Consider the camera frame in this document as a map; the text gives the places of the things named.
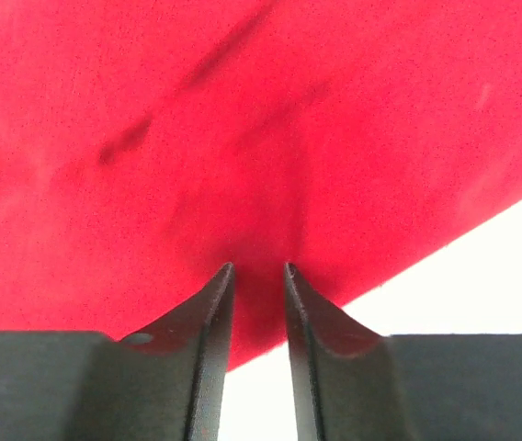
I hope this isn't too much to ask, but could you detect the floral patterned table mat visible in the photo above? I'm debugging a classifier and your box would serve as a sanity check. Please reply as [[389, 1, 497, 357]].
[[219, 200, 522, 440]]

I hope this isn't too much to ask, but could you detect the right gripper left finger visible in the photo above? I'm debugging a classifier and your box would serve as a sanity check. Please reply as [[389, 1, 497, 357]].
[[0, 264, 235, 440]]

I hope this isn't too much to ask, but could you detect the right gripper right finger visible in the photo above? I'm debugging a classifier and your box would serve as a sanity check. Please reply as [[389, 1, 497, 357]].
[[284, 264, 522, 440]]

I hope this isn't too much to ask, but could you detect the red t-shirt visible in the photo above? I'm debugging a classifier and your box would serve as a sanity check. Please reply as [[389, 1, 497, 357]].
[[0, 1, 522, 366]]

